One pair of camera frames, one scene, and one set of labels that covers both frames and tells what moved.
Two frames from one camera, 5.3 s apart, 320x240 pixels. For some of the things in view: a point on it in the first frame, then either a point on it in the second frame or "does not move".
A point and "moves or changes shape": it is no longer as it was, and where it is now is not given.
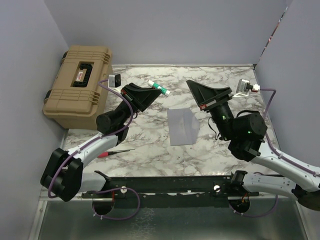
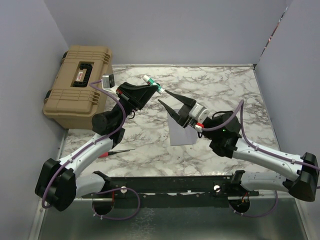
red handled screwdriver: [104, 154] does not move
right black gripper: [207, 97] -> [182, 117]
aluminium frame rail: [44, 197] does not move
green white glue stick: [153, 84] moves or changes shape
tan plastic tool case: [77, 99] does not move
